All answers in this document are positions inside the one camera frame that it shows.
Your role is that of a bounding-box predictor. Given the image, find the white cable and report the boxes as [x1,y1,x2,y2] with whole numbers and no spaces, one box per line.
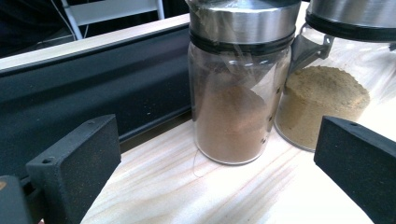
[50,0,78,41]

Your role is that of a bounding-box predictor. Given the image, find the glass jar with tan powder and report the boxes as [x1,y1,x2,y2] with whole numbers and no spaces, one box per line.
[274,0,396,153]

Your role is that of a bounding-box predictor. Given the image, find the white metal stand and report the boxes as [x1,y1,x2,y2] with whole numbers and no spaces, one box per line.
[60,0,166,41]

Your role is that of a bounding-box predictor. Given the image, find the glass jar with brown powder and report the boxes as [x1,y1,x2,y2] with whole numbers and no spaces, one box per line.
[185,0,303,166]

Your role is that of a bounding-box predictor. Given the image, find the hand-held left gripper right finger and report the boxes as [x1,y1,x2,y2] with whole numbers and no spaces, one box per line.
[313,115,396,224]

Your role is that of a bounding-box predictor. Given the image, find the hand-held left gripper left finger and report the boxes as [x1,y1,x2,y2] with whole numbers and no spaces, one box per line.
[25,114,122,224]

